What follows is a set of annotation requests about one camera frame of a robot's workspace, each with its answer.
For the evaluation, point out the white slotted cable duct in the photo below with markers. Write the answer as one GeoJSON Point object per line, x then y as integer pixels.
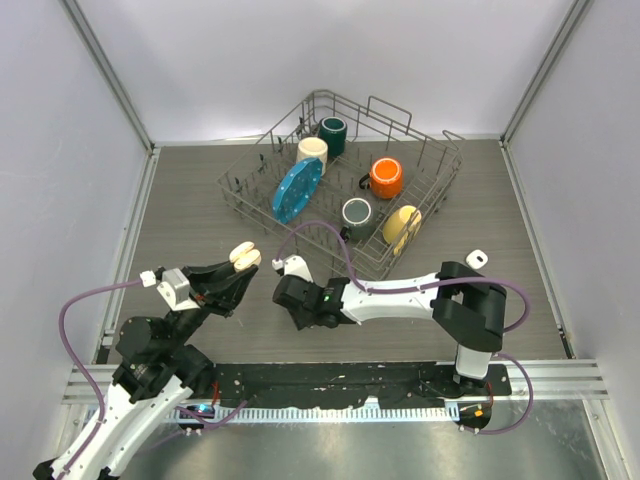
{"type": "Point", "coordinates": [370, 412]}

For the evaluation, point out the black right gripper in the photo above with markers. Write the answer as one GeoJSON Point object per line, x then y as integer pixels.
{"type": "Point", "coordinates": [301, 321]}

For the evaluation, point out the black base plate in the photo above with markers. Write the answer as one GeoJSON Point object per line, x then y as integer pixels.
{"type": "Point", "coordinates": [341, 385]}

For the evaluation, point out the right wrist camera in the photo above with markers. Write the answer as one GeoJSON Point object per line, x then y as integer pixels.
{"type": "Point", "coordinates": [293, 265]}

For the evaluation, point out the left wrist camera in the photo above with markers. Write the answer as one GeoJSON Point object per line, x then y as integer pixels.
{"type": "Point", "coordinates": [172, 285]}

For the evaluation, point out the white earbud case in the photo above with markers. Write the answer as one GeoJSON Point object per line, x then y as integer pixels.
{"type": "Point", "coordinates": [476, 259]}

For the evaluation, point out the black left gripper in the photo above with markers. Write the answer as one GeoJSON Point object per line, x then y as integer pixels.
{"type": "Point", "coordinates": [226, 296]}

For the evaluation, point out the aluminium frame post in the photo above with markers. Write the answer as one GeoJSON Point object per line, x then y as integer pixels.
{"type": "Point", "coordinates": [567, 28]}
{"type": "Point", "coordinates": [88, 37]}

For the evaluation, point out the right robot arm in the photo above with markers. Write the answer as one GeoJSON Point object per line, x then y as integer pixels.
{"type": "Point", "coordinates": [464, 304]}

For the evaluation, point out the left aluminium frame post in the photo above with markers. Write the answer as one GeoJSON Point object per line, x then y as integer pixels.
{"type": "Point", "coordinates": [88, 37]}

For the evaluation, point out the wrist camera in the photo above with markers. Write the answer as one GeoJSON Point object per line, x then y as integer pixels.
{"type": "Point", "coordinates": [293, 265]}
{"type": "Point", "coordinates": [172, 285]}

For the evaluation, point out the yellow mug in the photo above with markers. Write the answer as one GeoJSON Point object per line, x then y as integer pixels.
{"type": "Point", "coordinates": [401, 227]}

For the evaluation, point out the beige earbud charging case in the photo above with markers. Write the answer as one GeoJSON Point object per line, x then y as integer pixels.
{"type": "Point", "coordinates": [244, 256]}

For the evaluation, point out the grey wire dish rack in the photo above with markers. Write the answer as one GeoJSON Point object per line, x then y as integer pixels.
{"type": "Point", "coordinates": [375, 129]}

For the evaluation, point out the cream ribbed mug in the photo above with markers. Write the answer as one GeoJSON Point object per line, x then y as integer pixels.
{"type": "Point", "coordinates": [312, 147]}

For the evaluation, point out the right aluminium frame post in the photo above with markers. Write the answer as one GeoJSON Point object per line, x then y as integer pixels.
{"type": "Point", "coordinates": [567, 28]}

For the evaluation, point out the grey mug black handle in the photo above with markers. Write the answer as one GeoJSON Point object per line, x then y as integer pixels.
{"type": "Point", "coordinates": [357, 220]}

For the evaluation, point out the orange mug black handle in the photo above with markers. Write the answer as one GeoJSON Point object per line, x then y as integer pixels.
{"type": "Point", "coordinates": [385, 178]}

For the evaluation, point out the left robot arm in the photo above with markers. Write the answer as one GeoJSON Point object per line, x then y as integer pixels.
{"type": "Point", "coordinates": [159, 369]}

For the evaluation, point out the blue polka dot plate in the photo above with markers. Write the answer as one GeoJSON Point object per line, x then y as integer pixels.
{"type": "Point", "coordinates": [296, 189]}

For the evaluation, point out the dark teal mug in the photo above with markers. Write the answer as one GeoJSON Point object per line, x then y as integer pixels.
{"type": "Point", "coordinates": [333, 131]}

